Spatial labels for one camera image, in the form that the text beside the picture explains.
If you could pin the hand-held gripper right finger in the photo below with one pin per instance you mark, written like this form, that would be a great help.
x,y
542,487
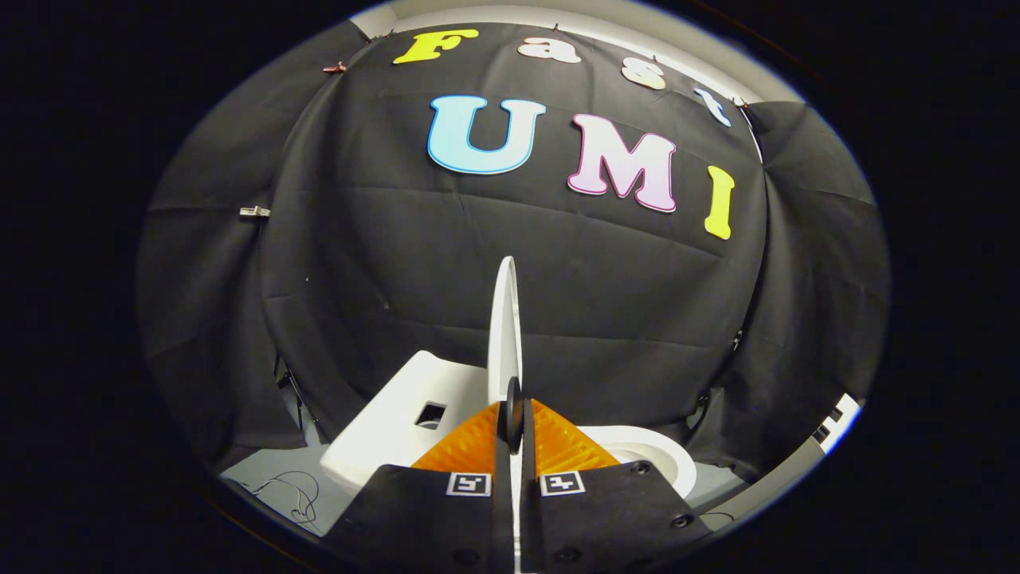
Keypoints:
x,y
532,494

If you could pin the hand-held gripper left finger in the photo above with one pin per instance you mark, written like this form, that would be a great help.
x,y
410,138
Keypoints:
x,y
502,494

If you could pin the white toilet lid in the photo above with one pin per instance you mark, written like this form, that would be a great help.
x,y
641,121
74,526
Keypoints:
x,y
502,335

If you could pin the white toilet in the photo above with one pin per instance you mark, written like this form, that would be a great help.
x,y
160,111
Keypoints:
x,y
390,430

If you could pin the black backdrop cloth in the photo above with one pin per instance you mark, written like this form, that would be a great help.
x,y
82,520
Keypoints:
x,y
446,263

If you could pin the silver clip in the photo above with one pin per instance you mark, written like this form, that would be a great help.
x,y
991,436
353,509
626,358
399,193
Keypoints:
x,y
255,211

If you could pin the copper clip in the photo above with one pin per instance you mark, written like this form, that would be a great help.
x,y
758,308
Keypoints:
x,y
335,68

